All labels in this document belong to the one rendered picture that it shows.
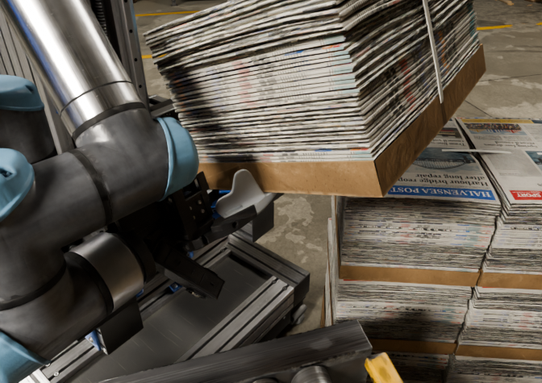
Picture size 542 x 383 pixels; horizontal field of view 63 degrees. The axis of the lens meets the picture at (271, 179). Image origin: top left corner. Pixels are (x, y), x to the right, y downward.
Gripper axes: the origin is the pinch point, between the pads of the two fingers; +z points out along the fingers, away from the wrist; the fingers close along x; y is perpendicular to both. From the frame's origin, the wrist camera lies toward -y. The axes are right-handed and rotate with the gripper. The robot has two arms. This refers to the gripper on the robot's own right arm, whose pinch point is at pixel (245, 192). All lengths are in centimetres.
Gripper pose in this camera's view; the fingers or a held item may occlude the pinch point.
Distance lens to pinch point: 61.9
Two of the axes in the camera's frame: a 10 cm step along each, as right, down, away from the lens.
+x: -7.7, 0.0, 6.4
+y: -2.8, -9.0, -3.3
